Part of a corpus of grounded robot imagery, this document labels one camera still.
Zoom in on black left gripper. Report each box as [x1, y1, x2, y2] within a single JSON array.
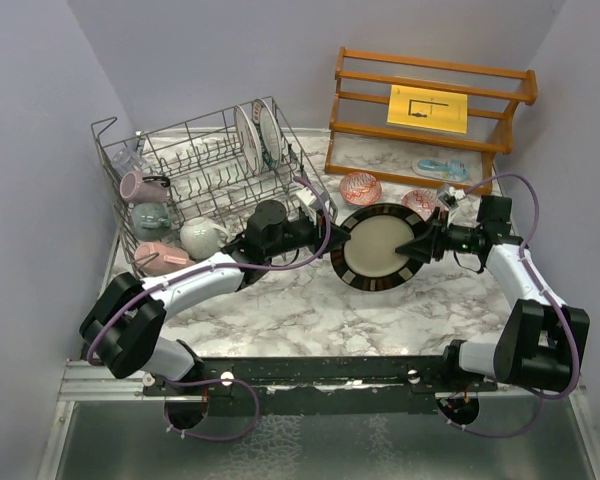
[[265, 205, 350, 258]]

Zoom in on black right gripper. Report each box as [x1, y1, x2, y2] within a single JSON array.
[[397, 207, 483, 263]]

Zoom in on dark rimmed beige plate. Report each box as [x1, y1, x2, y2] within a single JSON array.
[[330, 203, 427, 292]]

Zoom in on green rimmed white plate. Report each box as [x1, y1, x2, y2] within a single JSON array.
[[252, 99, 283, 169]]

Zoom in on white plate red characters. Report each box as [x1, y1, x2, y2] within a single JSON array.
[[234, 105, 263, 175]]

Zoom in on white speckled mug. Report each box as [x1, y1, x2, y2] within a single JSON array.
[[179, 217, 230, 261]]

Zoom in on pink mug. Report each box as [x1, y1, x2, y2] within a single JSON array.
[[133, 242, 195, 276]]

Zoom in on grey-green ceramic mug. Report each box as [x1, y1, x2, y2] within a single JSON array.
[[131, 203, 172, 242]]

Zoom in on purple glass mug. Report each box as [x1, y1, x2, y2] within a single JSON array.
[[119, 170, 171, 205]]

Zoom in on clear octagonal glass tumbler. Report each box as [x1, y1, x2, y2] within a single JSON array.
[[111, 147, 150, 176]]

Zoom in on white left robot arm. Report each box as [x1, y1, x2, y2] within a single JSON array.
[[79, 200, 350, 395]]

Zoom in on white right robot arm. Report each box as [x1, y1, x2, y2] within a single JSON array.
[[395, 195, 590, 399]]

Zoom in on wooden shelf rack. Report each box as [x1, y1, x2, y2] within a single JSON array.
[[324, 46, 538, 194]]

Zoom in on red patterned bowl far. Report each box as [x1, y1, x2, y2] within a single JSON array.
[[401, 189, 440, 220]]

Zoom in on red patterned bowl near mug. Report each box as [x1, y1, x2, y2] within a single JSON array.
[[339, 171, 382, 207]]

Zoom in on yellow book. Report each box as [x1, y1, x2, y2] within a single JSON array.
[[386, 85, 468, 134]]

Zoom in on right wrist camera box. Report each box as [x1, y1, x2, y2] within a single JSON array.
[[436, 184, 467, 212]]

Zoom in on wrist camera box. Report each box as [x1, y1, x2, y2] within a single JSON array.
[[293, 186, 327, 224], [436, 184, 467, 212]]

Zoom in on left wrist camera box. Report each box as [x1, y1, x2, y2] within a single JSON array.
[[293, 186, 327, 224]]

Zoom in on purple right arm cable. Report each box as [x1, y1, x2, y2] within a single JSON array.
[[437, 173, 581, 439]]

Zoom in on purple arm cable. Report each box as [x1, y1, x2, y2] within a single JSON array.
[[85, 177, 331, 441], [437, 173, 581, 439]]

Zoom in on grey wire dish rack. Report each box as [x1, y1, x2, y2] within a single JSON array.
[[91, 96, 327, 277]]

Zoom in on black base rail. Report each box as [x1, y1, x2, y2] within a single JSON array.
[[143, 355, 497, 416]]

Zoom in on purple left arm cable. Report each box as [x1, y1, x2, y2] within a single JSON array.
[[85, 177, 331, 441]]

